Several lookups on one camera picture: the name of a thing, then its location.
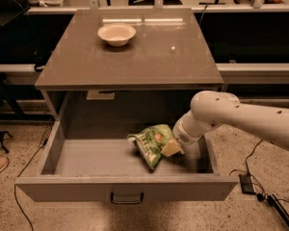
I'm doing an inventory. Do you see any black floor cable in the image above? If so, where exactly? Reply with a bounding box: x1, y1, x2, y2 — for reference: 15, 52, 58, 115
228, 139, 289, 208
13, 138, 50, 231

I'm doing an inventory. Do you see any black floor cable right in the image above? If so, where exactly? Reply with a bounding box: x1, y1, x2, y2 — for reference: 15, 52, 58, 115
228, 139, 289, 208

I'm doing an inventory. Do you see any white label under counter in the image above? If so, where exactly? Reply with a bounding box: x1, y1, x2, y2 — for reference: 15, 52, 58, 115
86, 90, 115, 100

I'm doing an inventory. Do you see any grey cabinet with counter top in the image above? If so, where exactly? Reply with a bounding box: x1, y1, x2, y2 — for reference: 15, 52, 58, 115
36, 7, 223, 115

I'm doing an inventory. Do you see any black floor cable left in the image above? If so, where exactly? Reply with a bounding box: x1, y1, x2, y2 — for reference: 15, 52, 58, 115
13, 138, 50, 231

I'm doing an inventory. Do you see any black power strip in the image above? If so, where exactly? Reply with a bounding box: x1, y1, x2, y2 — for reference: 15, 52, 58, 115
268, 194, 289, 228

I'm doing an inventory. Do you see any black tripod stand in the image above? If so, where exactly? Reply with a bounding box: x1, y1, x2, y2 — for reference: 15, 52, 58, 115
0, 68, 25, 154

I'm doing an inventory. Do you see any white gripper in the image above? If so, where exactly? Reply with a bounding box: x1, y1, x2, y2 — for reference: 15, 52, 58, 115
161, 111, 220, 157

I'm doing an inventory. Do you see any green jalapeno chip bag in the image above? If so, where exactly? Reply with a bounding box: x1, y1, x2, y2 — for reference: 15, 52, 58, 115
127, 124, 173, 170

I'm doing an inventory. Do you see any white paper bowl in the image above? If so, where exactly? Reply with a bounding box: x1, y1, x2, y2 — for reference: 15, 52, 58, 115
97, 23, 136, 47

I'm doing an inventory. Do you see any black power adapter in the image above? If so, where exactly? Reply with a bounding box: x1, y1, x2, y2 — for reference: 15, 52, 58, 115
239, 174, 255, 194

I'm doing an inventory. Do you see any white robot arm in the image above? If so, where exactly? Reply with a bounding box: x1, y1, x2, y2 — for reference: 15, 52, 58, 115
165, 90, 289, 152

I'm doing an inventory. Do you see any open grey top drawer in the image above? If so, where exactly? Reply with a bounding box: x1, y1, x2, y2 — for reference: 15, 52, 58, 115
16, 90, 237, 202

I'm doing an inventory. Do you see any black drawer handle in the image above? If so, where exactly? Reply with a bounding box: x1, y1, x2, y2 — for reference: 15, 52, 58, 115
110, 192, 145, 205

